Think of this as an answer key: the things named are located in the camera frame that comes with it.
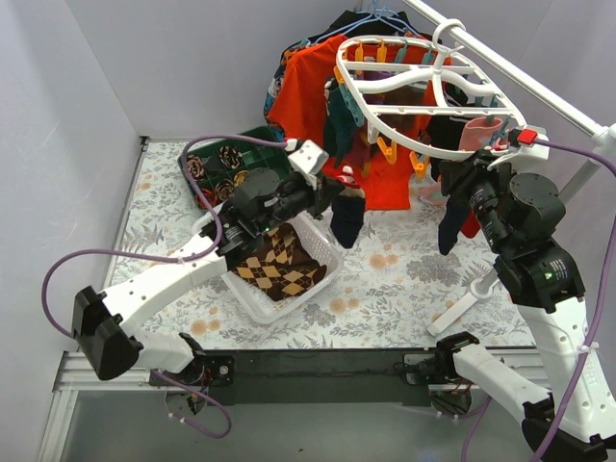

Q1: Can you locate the dark patterned shirt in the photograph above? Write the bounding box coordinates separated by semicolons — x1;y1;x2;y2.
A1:
263;38;310;141

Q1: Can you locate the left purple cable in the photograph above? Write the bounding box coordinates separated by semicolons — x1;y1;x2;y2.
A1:
40;134;299;439

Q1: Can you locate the green divided organizer tray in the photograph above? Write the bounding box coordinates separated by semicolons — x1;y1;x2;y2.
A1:
186;139;291;207

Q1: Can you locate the floral table mat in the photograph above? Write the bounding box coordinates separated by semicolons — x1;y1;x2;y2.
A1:
93;139;540;350

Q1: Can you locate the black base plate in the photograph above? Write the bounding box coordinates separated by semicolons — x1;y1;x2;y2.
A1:
148;348;458;410

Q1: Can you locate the black striped sock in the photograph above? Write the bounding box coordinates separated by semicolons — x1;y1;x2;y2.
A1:
423;113;471;179

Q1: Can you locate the pink patterned sock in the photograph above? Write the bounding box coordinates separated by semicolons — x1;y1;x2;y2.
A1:
419;114;504;206

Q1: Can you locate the blue wire hanger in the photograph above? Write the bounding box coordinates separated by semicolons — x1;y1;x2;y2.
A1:
299;1;421;45

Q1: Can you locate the orange t-shirt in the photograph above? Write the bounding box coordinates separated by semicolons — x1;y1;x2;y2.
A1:
269;35;435;211

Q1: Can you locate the brown argyle sock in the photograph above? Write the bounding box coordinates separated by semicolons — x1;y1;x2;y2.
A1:
231;223;328;301

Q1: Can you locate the teal green sock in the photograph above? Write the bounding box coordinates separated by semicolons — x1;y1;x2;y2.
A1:
323;77;359;168

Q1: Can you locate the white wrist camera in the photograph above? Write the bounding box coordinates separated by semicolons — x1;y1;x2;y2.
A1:
488;125;550;171
285;139;329;189

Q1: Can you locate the navy blue sock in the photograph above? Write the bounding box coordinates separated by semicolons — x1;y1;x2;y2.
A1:
438;198;471;256

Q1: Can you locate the navy beige red sock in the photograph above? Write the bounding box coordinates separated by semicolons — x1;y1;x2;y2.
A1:
330;166;366;249

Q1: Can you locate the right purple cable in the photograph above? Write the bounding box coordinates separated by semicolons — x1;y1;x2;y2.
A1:
461;139;616;462

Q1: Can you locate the white sock clip hanger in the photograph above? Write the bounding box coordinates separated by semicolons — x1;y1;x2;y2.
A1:
334;19;526;161

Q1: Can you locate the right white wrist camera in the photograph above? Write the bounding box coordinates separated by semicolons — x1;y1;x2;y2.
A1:
488;125;550;171

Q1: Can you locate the purple cable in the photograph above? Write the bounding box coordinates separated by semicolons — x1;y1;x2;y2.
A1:
40;134;299;439
461;139;616;462

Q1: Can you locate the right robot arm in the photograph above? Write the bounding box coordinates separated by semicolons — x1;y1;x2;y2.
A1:
401;149;615;461

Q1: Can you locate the white clothes rack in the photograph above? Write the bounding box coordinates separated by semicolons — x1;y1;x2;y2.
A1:
405;1;615;314

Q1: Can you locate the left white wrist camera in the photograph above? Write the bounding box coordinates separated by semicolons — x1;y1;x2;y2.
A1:
285;139;329;189

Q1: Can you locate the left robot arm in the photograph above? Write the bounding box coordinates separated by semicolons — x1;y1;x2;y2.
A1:
72;168;344;385

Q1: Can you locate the white plastic basket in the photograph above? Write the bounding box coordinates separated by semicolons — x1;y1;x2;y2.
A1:
221;214;343;324

